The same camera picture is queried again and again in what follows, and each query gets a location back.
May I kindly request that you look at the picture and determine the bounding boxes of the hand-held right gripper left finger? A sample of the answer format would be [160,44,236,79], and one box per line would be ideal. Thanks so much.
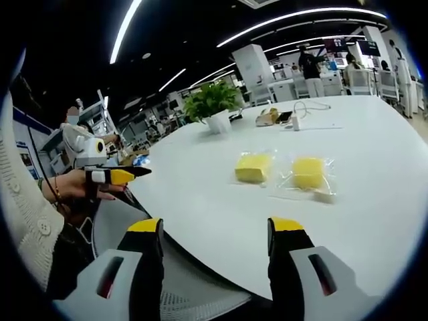
[52,217,165,321]

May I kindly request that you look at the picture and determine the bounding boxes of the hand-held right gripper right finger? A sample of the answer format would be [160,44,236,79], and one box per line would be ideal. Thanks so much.
[267,216,385,321]

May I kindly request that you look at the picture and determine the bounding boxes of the yellow rounded silicone block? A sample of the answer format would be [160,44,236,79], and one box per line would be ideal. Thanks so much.
[290,156,327,191]

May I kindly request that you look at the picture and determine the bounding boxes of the yellow rectangular silicone block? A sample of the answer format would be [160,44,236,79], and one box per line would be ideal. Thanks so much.
[233,152,274,184]

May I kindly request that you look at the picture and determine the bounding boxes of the person's left hand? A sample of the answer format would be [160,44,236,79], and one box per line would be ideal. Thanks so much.
[54,169,127,205]

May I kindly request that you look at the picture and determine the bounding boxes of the white metal shelf rack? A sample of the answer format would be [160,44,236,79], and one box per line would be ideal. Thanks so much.
[79,88,120,143]

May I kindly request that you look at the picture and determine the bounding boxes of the grey mesh office chair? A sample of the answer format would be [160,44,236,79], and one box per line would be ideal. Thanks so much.
[90,199,252,319]

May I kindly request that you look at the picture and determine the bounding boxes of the right yellow sponge in bag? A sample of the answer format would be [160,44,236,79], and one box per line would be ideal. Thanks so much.
[267,153,337,205]

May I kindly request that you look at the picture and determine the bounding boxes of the green plant in white pot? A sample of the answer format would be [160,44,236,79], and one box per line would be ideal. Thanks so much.
[182,81,244,135]

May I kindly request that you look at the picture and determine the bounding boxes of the white cable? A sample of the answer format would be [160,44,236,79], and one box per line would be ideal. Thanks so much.
[293,100,332,118]

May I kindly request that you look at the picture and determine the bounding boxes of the wall monitor screen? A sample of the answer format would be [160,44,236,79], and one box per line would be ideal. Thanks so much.
[356,39,383,58]

